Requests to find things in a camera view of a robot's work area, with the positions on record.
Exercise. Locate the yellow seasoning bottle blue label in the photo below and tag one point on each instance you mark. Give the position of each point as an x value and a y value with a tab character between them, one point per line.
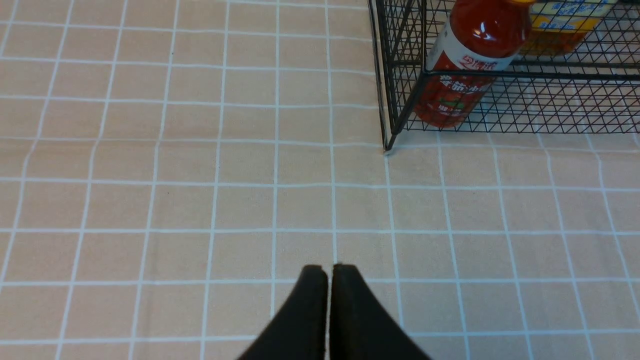
560	26

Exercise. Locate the black wire mesh shelf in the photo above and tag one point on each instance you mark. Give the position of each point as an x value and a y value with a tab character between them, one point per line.
592	90

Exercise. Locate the checkered beige tablecloth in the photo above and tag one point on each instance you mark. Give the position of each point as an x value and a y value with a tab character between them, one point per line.
169	166

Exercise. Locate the red ketchup bottle yellow cap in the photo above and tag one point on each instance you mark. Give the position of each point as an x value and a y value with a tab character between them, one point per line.
478	36

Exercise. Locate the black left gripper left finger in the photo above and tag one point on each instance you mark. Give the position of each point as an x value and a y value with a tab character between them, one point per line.
298	330

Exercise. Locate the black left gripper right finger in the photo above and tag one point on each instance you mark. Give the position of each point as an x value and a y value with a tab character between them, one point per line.
359	326

